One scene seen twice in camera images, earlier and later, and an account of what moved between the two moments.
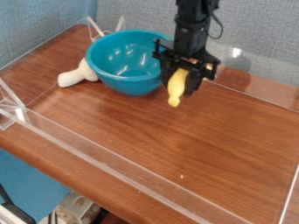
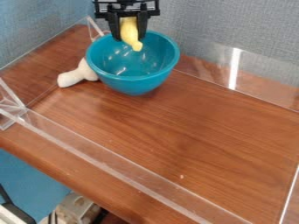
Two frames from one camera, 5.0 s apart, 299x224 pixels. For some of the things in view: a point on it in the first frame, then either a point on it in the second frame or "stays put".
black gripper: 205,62 -> 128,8
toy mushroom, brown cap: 75,76 stays put
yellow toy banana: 176,82 -> 128,31
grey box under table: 76,210 stays put
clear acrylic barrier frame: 182,120 stays put
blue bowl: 120,56 stays put
